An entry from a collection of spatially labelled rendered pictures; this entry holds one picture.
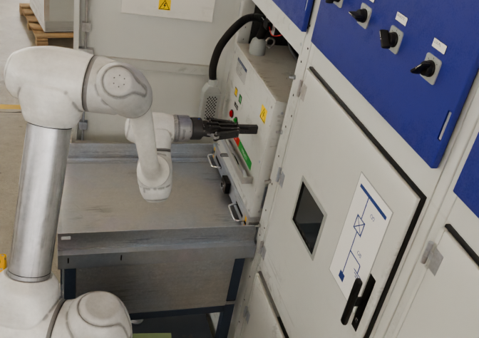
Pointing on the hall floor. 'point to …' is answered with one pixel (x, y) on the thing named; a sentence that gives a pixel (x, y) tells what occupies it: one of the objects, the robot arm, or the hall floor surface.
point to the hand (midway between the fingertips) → (247, 129)
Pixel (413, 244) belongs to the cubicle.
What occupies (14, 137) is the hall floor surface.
